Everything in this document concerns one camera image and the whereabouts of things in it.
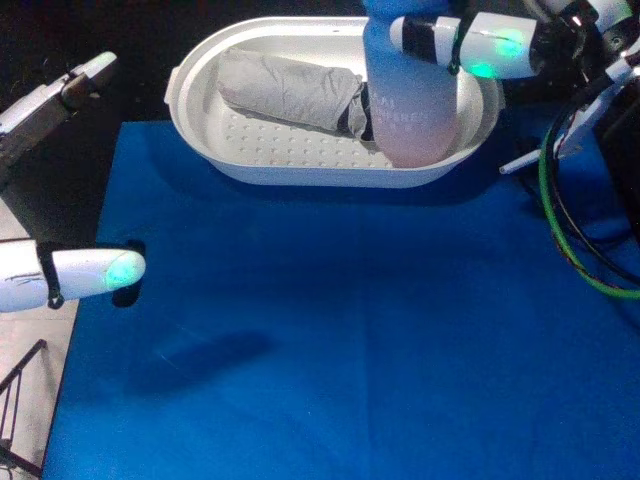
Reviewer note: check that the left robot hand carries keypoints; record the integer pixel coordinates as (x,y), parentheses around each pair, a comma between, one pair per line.
(490,45)

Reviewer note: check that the blue table cloth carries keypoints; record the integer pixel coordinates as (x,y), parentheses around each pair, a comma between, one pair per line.
(300,325)

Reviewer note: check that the blue water bottle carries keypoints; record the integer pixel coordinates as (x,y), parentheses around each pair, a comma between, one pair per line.
(415,115)

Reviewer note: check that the grey umbrella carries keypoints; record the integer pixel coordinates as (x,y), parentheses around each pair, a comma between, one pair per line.
(285,87)

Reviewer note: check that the white perforated plastic basin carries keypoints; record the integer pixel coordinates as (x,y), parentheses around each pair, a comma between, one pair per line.
(300,165)

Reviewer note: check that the black tripod stand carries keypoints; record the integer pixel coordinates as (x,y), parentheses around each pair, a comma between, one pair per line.
(12,390)

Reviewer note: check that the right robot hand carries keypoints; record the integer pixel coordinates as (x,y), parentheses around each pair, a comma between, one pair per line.
(85,272)

